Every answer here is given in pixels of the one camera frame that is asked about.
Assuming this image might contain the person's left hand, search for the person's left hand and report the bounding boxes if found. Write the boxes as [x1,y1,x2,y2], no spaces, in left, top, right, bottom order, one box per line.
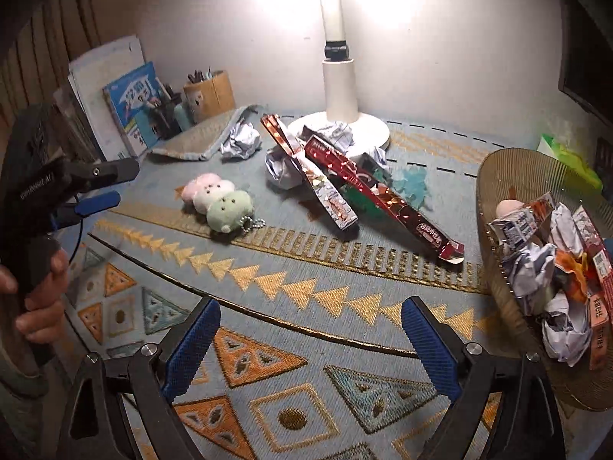
[0,248,72,346]

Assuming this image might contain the cardboard pen holder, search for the cardboard pen holder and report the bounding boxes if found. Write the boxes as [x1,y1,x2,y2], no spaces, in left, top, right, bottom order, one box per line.
[183,71,237,123]

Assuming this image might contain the black monitor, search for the black monitor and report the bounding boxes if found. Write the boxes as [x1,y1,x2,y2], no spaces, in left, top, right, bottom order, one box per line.
[557,0,613,122]

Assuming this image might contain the stack of white papers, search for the stack of white papers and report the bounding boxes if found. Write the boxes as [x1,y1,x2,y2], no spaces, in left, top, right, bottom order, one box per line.
[67,34,147,160]

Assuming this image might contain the white desk lamp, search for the white desk lamp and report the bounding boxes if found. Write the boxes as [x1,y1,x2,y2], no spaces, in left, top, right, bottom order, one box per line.
[287,0,391,150]

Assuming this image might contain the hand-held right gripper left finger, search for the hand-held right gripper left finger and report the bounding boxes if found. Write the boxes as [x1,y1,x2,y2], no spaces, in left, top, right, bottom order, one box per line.
[57,297,222,460]

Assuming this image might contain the person's left forearm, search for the person's left forearm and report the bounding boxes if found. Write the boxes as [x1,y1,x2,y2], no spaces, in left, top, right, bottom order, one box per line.
[0,345,54,460]

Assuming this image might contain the golden ribbed bowl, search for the golden ribbed bowl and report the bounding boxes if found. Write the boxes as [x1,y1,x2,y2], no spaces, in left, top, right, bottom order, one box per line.
[476,148,613,413]

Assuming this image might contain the blue patterned table mat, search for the blue patterned table mat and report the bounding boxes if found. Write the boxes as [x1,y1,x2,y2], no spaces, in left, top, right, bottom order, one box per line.
[62,104,613,460]

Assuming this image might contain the green tissue pack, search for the green tissue pack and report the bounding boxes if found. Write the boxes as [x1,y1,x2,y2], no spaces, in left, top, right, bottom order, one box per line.
[536,134,604,191]

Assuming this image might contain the three-ball plush toy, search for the three-ball plush toy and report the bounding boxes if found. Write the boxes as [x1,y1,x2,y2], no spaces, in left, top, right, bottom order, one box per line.
[181,172,266,237]

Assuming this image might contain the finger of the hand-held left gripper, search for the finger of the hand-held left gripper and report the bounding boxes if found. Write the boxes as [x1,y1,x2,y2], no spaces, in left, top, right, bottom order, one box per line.
[51,190,122,231]
[64,156,141,194]

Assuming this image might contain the wooden slats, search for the wooden slats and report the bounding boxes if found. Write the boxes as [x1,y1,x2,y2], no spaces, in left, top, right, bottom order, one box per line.
[0,0,102,123]

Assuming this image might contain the green packet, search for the green packet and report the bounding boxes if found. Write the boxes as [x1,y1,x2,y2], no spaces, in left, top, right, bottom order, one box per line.
[344,186,380,212]

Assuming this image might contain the black mesh pen holder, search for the black mesh pen holder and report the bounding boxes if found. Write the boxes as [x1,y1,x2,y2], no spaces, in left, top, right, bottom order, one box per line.
[148,91,184,141]

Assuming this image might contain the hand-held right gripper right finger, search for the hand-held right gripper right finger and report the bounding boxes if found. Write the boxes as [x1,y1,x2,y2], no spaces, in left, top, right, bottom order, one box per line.
[401,297,566,460]

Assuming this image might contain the blue book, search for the blue book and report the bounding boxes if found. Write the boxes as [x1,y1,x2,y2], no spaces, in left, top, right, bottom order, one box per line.
[103,61,167,157]

